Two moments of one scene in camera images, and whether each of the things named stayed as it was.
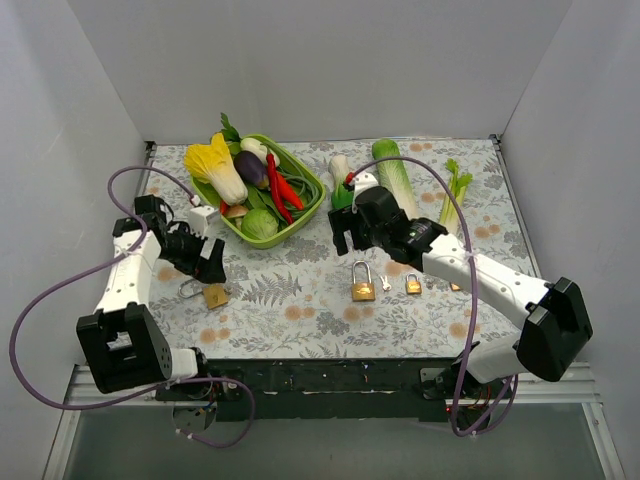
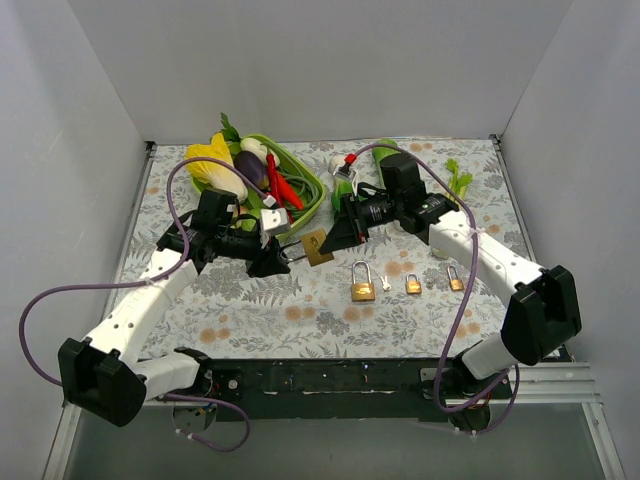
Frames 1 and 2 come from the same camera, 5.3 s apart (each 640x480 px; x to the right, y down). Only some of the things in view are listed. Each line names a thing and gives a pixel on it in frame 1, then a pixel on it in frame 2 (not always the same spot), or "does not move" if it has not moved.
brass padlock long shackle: [363, 291] does not move
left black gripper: [211, 260] to [260, 250]
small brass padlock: [413, 287] does not move
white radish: [254, 145] does not move
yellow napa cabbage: [212, 164] does not move
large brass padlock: [215, 295] to [312, 243]
